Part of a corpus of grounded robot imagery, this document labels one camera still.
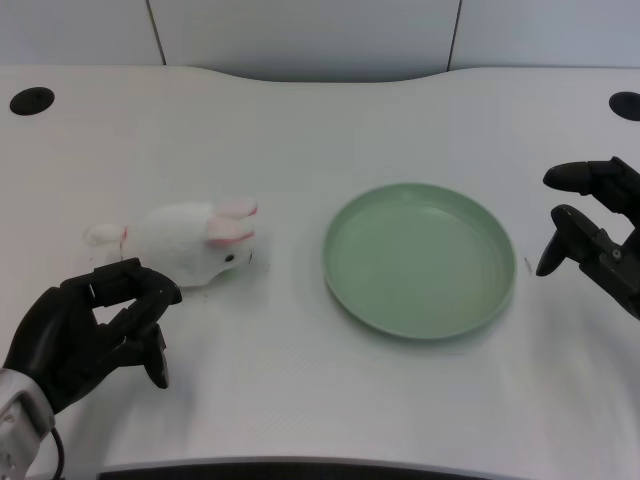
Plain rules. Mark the white plush rabbit doll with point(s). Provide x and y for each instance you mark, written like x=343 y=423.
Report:
x=187 y=240

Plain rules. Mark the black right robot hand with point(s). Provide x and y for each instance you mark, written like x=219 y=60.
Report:
x=602 y=235

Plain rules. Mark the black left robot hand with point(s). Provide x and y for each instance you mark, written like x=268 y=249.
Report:
x=65 y=325

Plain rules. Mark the green round plate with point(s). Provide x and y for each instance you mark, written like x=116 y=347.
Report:
x=419 y=261

